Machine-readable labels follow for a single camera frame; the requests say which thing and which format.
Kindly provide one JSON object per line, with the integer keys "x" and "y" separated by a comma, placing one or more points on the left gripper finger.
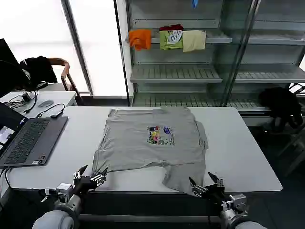
{"x": 100, "y": 178}
{"x": 79, "y": 173}

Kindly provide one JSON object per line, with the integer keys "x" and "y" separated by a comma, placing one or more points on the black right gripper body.
{"x": 214, "y": 192}

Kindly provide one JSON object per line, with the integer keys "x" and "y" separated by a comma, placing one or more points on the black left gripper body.
{"x": 83, "y": 183}

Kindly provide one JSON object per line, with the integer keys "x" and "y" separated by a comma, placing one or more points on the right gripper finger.
{"x": 218, "y": 181}
{"x": 199, "y": 190}

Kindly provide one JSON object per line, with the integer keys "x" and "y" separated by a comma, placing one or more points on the grey printed t-shirt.
{"x": 133, "y": 143}

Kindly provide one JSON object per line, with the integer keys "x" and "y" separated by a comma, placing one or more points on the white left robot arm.
{"x": 59, "y": 214}

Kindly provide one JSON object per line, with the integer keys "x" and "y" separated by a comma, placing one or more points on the grey open laptop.
{"x": 35, "y": 140}

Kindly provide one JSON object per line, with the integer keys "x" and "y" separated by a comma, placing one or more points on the white side desk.
{"x": 62, "y": 97}

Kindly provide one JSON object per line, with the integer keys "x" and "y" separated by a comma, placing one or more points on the grey computer mouse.
{"x": 45, "y": 103}

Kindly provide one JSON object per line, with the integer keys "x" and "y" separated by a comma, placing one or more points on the brown wooden chair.
{"x": 65, "y": 71}

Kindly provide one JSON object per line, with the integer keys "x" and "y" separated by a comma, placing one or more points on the black jacket on chair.
{"x": 39, "y": 69}

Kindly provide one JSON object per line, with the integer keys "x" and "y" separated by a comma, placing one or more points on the grey shelf rack with clothes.
{"x": 176, "y": 71}

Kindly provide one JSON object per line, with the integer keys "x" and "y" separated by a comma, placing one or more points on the empty grey shelf rack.
{"x": 269, "y": 59}

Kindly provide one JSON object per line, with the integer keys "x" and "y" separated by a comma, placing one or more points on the black monitor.
{"x": 6, "y": 52}

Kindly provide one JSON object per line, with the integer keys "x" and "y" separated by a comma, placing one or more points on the grey metal frame stand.
{"x": 294, "y": 145}

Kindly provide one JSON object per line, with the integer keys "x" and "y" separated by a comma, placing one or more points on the thick grey window post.
{"x": 77, "y": 47}

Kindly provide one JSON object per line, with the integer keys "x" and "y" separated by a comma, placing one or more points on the thin dark window post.
{"x": 121, "y": 52}

